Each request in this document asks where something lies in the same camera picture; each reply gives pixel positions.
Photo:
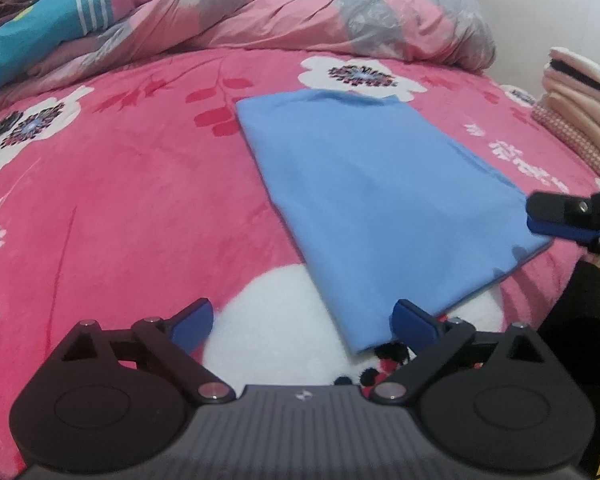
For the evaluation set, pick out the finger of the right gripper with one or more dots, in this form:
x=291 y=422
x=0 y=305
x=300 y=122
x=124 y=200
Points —
x=555 y=212
x=562 y=232

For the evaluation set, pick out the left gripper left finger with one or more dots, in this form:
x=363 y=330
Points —
x=168 y=345

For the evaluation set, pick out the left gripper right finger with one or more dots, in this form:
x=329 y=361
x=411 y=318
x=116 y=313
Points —
x=435 y=343

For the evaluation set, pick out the light blue t-shirt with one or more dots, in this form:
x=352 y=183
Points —
x=384 y=206

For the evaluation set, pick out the stack of folded pink clothes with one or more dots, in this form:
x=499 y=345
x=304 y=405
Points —
x=570 y=104

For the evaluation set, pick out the operator black trouser leg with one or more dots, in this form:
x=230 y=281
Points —
x=572 y=331

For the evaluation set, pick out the pink grey quilt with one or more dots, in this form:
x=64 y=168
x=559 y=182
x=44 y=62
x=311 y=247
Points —
x=449 y=32

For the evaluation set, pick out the teal pink striped pillow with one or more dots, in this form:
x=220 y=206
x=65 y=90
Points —
x=43 y=26

